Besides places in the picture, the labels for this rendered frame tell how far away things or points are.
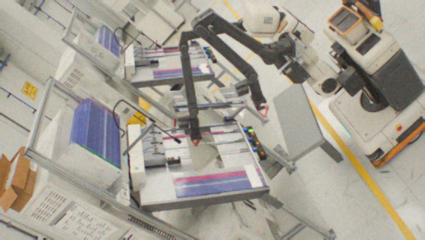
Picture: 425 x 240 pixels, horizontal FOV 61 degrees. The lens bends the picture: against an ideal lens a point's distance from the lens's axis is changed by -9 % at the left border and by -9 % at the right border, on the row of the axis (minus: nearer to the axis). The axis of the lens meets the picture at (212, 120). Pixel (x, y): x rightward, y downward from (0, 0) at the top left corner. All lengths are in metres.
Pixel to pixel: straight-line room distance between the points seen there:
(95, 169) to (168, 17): 5.04
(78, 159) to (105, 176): 0.18
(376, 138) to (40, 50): 4.19
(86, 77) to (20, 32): 2.17
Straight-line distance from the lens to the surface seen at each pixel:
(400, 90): 2.45
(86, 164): 2.06
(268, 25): 2.04
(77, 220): 2.18
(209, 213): 2.64
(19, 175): 2.17
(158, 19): 6.86
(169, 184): 2.23
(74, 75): 3.30
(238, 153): 2.46
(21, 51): 5.39
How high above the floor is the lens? 2.24
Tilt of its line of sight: 31 degrees down
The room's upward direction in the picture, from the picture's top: 53 degrees counter-clockwise
